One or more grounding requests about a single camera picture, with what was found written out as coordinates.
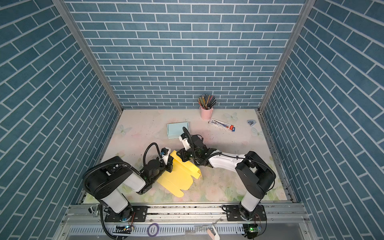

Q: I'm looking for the yellow paper box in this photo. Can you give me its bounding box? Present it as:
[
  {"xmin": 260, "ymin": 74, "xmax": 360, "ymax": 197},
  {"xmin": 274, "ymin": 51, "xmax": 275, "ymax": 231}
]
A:
[{"xmin": 157, "ymin": 151, "xmax": 201, "ymax": 198}]

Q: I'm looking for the light blue paper box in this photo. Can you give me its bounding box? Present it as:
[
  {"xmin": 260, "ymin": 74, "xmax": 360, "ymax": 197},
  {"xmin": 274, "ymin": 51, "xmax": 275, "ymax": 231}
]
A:
[{"xmin": 167, "ymin": 122, "xmax": 189, "ymax": 139}]

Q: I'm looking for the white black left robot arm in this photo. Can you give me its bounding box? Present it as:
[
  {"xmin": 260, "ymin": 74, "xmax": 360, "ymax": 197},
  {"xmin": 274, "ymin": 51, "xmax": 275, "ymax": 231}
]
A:
[{"xmin": 83, "ymin": 155, "xmax": 174, "ymax": 214}]

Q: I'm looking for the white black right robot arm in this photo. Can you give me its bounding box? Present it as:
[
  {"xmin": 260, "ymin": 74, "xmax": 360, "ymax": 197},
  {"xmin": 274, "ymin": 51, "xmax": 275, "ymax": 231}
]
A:
[{"xmin": 177, "ymin": 133, "xmax": 276, "ymax": 220}]

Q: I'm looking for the white blue pencil box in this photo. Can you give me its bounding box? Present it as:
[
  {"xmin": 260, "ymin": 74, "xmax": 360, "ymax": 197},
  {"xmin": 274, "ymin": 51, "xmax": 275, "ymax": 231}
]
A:
[{"xmin": 209, "ymin": 119, "xmax": 236, "ymax": 132}]

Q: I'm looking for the pink metal pencil bucket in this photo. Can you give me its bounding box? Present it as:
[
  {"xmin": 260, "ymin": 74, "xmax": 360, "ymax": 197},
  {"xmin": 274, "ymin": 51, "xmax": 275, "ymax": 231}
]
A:
[{"xmin": 200, "ymin": 107, "xmax": 214, "ymax": 121}]

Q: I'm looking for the bundle of coloured pencils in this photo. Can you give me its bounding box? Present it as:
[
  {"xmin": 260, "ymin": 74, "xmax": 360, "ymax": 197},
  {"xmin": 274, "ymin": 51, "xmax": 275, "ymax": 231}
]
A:
[{"xmin": 198, "ymin": 94, "xmax": 217, "ymax": 110}]

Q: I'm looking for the left green circuit board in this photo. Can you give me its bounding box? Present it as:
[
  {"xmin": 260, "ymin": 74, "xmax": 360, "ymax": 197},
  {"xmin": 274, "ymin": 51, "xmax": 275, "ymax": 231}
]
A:
[{"xmin": 113, "ymin": 225, "xmax": 135, "ymax": 235}]

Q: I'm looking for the green circuit board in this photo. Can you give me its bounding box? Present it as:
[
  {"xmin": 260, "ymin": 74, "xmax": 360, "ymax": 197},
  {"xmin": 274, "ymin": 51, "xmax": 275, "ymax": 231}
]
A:
[
  {"xmin": 113, "ymin": 225, "xmax": 135, "ymax": 235},
  {"xmin": 242, "ymin": 224, "xmax": 262, "ymax": 240}
]

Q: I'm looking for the white pink clip tool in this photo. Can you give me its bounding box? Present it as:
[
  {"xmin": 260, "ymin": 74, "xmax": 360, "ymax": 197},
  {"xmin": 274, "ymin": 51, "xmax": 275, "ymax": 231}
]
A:
[{"xmin": 195, "ymin": 218, "xmax": 222, "ymax": 240}]

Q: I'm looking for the right green circuit board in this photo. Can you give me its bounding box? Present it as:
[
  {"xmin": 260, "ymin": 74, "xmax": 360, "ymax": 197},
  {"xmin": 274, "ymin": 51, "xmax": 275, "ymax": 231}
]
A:
[{"xmin": 242, "ymin": 224, "xmax": 262, "ymax": 240}]

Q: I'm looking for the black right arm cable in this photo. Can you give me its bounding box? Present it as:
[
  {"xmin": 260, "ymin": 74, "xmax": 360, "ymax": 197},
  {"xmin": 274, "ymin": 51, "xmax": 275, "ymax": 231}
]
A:
[{"xmin": 182, "ymin": 126, "xmax": 277, "ymax": 193}]

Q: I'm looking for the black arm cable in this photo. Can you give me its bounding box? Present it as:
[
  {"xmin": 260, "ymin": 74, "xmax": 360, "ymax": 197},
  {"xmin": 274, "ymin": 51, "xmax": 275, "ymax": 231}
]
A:
[
  {"xmin": 182, "ymin": 126, "xmax": 277, "ymax": 193},
  {"xmin": 82, "ymin": 142, "xmax": 163, "ymax": 199}
]

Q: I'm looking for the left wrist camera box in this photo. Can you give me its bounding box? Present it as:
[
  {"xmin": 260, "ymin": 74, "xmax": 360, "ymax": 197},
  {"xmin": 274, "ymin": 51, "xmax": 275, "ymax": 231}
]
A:
[{"xmin": 161, "ymin": 147, "xmax": 171, "ymax": 165}]

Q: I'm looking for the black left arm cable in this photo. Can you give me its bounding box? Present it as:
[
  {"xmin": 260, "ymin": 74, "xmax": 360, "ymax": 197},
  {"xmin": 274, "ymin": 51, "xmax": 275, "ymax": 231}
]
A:
[{"xmin": 82, "ymin": 142, "xmax": 163, "ymax": 199}]

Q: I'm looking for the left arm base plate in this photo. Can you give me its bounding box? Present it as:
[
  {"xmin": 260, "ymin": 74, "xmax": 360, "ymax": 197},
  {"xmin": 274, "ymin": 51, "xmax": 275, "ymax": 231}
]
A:
[{"xmin": 103, "ymin": 205, "xmax": 149, "ymax": 223}]

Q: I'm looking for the purple tape ring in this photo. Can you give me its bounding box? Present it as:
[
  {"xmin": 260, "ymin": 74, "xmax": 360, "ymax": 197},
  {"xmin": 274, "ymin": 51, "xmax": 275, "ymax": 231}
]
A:
[{"xmin": 147, "ymin": 222, "xmax": 160, "ymax": 238}]

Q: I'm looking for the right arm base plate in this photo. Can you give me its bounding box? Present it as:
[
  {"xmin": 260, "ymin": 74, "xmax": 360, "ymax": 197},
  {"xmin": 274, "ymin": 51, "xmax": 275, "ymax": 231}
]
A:
[{"xmin": 221, "ymin": 204, "xmax": 267, "ymax": 222}]

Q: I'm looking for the aluminium front rail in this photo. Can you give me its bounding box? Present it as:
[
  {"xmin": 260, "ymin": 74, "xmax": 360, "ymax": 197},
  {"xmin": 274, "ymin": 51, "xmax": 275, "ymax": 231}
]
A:
[{"xmin": 54, "ymin": 201, "xmax": 317, "ymax": 240}]

